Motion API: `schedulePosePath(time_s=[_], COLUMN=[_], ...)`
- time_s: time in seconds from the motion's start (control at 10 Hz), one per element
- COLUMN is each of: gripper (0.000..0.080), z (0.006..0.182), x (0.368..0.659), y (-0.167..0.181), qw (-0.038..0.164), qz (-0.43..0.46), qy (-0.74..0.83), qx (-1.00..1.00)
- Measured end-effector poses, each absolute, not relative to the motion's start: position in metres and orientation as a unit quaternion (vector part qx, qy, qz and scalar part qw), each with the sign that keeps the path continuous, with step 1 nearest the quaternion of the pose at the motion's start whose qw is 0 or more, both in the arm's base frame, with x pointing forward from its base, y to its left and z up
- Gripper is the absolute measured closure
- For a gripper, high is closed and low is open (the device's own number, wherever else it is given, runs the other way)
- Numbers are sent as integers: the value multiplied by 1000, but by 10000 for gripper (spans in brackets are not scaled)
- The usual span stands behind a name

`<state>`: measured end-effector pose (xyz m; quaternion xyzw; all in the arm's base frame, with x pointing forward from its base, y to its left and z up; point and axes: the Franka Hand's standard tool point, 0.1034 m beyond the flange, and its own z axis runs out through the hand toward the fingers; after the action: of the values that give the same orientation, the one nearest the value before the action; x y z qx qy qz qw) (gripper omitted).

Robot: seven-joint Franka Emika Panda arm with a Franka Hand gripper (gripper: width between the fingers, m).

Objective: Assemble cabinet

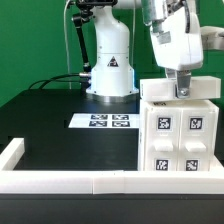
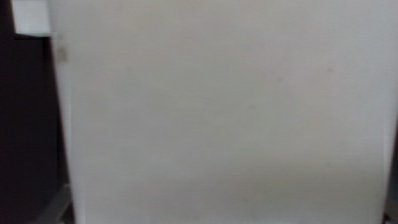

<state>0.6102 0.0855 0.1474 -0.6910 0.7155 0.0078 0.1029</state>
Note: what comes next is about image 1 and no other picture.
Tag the white U-shaped fence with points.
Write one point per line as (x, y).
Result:
(103, 182)

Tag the white cabinet body box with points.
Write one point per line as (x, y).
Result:
(181, 107)

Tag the white cabinet door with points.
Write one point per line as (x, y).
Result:
(195, 141)
(162, 140)

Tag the white marker sheet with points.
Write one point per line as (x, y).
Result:
(109, 121)

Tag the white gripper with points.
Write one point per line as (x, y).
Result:
(176, 41)

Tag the white cabinet top block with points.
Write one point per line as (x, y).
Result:
(164, 89)

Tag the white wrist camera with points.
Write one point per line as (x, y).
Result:
(212, 38)

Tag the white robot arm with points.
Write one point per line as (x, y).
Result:
(112, 78)

